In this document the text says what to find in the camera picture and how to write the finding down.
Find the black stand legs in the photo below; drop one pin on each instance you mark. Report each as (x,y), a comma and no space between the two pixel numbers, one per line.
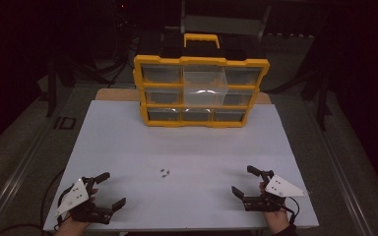
(323,108)
(50,98)

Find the set of small cabinet drawers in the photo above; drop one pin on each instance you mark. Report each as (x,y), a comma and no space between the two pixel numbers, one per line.
(162,73)

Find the yellow and black organizer cabinet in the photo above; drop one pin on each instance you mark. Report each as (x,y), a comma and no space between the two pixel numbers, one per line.
(193,124)

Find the person's right hand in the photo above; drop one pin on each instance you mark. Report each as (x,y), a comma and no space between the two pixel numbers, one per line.
(277,221)

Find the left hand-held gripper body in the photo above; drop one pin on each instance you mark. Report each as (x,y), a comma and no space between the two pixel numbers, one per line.
(75,196)

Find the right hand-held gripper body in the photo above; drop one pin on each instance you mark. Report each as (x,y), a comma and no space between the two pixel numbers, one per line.
(282,188)

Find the person's left hand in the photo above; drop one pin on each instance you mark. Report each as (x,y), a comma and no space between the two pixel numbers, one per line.
(70,227)

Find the metal floor rail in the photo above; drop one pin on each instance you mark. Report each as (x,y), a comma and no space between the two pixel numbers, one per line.
(17,175)
(343,183)

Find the black square floor frame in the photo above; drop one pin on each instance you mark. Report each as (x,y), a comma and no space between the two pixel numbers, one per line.
(55,124)

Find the clear plastic pulled-out drawer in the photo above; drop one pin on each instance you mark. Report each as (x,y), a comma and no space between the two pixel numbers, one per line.
(205,88)

